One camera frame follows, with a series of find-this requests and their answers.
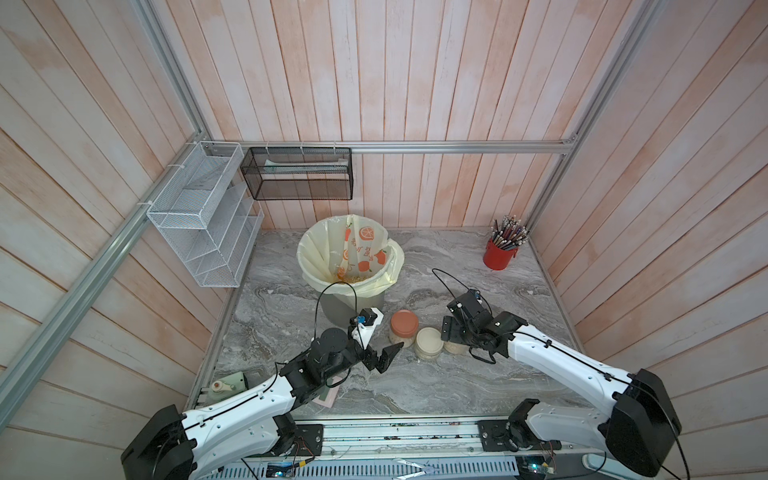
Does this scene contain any oatmeal jar with cream lid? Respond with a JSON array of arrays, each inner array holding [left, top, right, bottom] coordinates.
[[414, 327, 444, 361]]

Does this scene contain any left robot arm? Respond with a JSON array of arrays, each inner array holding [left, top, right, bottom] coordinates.
[[120, 326, 403, 479]]

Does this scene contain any red pencil cup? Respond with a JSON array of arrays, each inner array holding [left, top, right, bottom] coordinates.
[[483, 240, 518, 271]]

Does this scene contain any black wire mesh basket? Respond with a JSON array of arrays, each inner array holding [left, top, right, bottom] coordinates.
[[240, 146, 354, 201]]

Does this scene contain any bundle of pencils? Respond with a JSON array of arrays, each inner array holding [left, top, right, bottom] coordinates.
[[490, 216, 529, 251]]

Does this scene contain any horizontal aluminium frame bar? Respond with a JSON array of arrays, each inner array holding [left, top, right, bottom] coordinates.
[[238, 140, 575, 154]]

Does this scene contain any oatmeal jar with brown lid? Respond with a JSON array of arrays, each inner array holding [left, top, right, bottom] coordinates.
[[389, 310, 419, 348]]

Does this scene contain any grey trash bin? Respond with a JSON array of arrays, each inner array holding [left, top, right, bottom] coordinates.
[[320, 284, 385, 328]]

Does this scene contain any white wire mesh shelf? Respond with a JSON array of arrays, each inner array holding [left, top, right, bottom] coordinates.
[[147, 141, 264, 288]]

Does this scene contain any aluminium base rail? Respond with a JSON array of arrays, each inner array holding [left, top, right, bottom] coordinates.
[[190, 417, 636, 479]]

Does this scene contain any pink calculator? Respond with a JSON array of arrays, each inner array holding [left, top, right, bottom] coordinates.
[[312, 387, 339, 408]]

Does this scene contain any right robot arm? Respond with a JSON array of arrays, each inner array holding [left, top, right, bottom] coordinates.
[[441, 289, 682, 477]]

